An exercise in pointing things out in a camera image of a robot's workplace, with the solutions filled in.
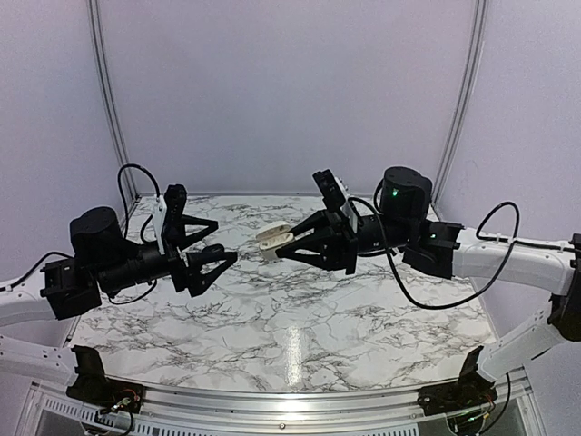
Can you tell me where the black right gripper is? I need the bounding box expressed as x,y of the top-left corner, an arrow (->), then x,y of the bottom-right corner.
279,205 -> 415,275

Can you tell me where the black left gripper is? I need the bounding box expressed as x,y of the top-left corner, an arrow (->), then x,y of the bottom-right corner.
96,214 -> 238,297

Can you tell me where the black earbud charging case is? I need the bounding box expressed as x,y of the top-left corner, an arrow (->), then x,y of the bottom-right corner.
202,243 -> 225,253

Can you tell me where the white earbud charging case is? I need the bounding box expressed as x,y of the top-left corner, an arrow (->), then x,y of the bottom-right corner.
255,221 -> 294,262

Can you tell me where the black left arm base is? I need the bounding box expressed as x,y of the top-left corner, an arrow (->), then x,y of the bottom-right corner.
65,345 -> 144,414

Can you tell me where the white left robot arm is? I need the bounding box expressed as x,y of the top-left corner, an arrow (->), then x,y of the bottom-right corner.
1,207 -> 238,404

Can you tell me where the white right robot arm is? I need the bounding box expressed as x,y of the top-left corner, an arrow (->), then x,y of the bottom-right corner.
274,211 -> 580,407

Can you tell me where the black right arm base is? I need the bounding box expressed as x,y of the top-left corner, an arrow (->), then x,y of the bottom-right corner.
417,346 -> 497,416

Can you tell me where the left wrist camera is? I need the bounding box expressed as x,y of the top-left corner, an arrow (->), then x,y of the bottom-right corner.
153,183 -> 187,255

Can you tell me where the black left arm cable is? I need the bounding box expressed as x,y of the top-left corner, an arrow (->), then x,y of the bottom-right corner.
0,163 -> 162,305

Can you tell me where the aluminium front rail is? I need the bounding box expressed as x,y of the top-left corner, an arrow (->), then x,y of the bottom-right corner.
26,374 -> 532,436

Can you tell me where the left aluminium wall post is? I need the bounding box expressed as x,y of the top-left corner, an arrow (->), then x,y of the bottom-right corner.
88,0 -> 140,201

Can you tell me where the aluminium wall post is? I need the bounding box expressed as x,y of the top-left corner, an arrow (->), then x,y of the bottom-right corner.
88,0 -> 140,201
432,0 -> 489,209

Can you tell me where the right aluminium wall post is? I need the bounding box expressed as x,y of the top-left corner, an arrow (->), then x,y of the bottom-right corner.
432,0 -> 489,209

